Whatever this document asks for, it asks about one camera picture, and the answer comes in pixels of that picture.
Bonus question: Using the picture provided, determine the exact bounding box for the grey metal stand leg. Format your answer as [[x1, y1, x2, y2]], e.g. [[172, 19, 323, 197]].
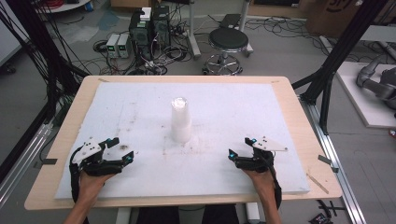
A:
[[237, 0, 255, 59], [186, 0, 203, 61]]

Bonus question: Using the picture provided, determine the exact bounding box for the person's left hand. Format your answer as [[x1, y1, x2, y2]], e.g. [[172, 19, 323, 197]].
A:
[[78, 171, 116, 201]]

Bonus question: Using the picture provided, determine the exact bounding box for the thin wooden stick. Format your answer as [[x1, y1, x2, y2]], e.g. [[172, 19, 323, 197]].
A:
[[305, 172, 331, 195]]

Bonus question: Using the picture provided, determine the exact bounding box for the white table leg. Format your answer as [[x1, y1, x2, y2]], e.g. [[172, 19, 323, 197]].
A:
[[245, 202, 262, 224], [115, 206, 133, 224]]

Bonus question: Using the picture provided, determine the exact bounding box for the white round table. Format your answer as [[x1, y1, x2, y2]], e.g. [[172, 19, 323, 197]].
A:
[[35, 0, 92, 14]]

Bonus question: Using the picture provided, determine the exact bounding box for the person's right hand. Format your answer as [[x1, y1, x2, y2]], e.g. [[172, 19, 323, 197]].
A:
[[244, 168, 278, 198]]

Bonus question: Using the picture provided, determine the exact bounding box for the person's leg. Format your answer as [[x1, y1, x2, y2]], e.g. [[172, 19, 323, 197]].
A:
[[201, 203, 241, 224], [134, 205, 182, 224]]

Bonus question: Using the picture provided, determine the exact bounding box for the black frame with cables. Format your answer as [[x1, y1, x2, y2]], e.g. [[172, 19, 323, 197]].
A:
[[0, 0, 91, 185]]

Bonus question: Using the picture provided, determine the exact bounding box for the person's left leg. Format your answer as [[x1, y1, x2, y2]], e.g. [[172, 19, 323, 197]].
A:
[[134, 205, 182, 224]]

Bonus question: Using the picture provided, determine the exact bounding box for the black computer tower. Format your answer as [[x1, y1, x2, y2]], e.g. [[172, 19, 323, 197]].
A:
[[128, 8, 154, 61], [151, 5, 172, 49]]

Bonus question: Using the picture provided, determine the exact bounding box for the white floor board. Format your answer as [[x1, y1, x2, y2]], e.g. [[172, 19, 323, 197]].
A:
[[335, 60, 396, 130]]

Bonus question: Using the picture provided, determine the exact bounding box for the grey bench power supply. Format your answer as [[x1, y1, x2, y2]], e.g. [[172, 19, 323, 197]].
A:
[[106, 33, 121, 60], [117, 33, 132, 60]]

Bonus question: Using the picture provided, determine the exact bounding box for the brown cardboard box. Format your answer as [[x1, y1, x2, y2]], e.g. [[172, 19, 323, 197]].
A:
[[305, 0, 390, 39]]

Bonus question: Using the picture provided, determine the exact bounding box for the black laptop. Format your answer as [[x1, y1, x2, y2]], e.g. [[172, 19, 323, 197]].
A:
[[219, 13, 243, 30]]

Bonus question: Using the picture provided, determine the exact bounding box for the white foam mat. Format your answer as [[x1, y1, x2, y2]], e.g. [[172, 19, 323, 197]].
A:
[[54, 81, 311, 201]]

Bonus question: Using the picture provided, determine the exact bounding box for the black round stool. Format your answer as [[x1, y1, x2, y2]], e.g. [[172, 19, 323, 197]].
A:
[[202, 27, 250, 77]]

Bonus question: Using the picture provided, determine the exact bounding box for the tangle of floor cables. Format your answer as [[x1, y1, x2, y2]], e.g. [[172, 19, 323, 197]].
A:
[[92, 36, 191, 77]]

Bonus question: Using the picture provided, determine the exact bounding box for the aluminium floor rail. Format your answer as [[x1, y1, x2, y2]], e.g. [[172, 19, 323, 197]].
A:
[[299, 95, 368, 224], [0, 122, 54, 209]]

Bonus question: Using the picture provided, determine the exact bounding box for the stack of clear plastic cups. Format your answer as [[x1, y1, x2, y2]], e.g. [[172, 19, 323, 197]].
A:
[[170, 96, 192, 145]]

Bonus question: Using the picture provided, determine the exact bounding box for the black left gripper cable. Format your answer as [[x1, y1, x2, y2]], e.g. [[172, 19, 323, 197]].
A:
[[68, 147, 83, 205]]

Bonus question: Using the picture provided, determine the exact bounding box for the black tape strip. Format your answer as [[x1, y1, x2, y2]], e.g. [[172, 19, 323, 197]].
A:
[[33, 158, 59, 170], [318, 154, 340, 174]]

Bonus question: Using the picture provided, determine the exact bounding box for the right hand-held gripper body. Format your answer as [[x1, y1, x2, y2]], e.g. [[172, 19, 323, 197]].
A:
[[236, 135, 290, 174]]

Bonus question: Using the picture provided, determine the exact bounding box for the black metal frame post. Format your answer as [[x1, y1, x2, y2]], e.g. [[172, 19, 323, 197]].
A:
[[291, 0, 396, 135]]

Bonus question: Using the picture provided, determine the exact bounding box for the person's right leg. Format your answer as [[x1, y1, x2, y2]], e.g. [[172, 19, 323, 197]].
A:
[[201, 203, 241, 224]]

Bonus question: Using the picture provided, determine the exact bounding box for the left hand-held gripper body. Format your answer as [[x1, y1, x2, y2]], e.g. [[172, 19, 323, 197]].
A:
[[69, 136, 125, 177]]

